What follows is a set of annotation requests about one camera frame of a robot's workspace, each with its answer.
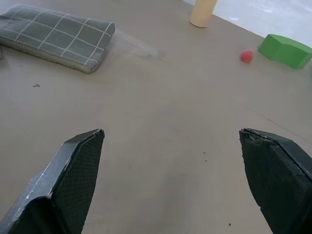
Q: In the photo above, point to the small red ball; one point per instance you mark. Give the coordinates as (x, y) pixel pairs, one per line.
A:
(247, 56)

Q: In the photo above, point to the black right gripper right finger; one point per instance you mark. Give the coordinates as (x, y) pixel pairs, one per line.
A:
(278, 180)

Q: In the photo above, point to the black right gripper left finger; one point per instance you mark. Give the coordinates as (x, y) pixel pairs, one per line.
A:
(63, 185)

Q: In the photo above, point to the grey checked fabric pouch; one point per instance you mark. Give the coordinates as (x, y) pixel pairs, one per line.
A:
(54, 36)

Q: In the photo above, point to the beige cylinder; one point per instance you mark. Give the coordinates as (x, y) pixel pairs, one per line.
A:
(202, 12)

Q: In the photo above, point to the green wavy block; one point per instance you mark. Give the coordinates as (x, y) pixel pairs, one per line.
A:
(285, 50)

